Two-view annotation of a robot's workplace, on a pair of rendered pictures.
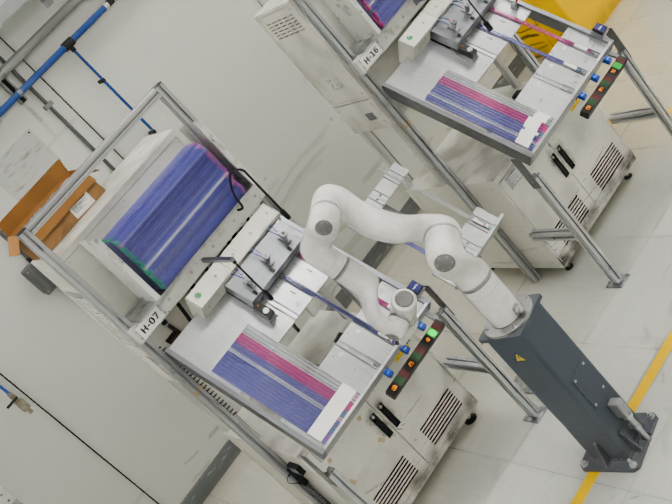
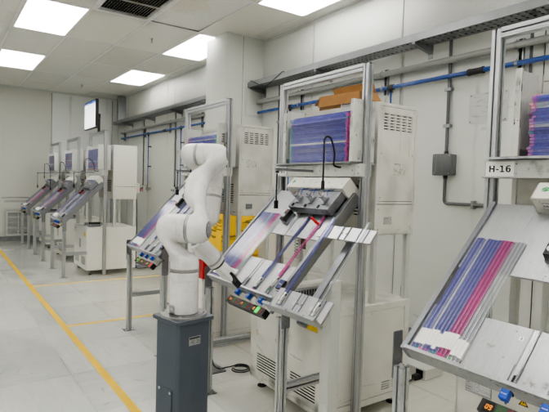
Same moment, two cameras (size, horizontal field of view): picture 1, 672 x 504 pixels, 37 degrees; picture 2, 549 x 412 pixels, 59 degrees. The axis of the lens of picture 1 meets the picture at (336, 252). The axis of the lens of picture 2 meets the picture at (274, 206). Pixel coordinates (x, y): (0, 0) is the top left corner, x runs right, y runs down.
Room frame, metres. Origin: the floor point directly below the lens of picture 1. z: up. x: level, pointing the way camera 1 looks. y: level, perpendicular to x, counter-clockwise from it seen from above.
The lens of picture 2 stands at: (2.84, -2.33, 1.26)
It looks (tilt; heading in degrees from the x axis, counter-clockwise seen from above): 3 degrees down; 78
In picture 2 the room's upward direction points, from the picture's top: 2 degrees clockwise
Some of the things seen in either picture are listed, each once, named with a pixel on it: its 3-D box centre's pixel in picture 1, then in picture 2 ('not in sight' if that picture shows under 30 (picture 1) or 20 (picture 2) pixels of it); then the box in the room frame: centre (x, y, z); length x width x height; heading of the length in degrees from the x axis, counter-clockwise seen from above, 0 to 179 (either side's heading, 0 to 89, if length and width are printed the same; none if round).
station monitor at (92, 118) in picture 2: not in sight; (95, 116); (1.80, 4.71, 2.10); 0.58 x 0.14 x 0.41; 113
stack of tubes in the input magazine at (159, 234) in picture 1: (175, 215); (324, 139); (3.68, 0.34, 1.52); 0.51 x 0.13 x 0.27; 113
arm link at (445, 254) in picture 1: (455, 261); (177, 242); (2.87, -0.26, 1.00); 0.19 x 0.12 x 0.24; 156
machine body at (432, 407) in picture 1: (353, 421); (326, 342); (3.77, 0.44, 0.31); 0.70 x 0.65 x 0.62; 113
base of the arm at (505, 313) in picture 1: (492, 298); (184, 293); (2.90, -0.27, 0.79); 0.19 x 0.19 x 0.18
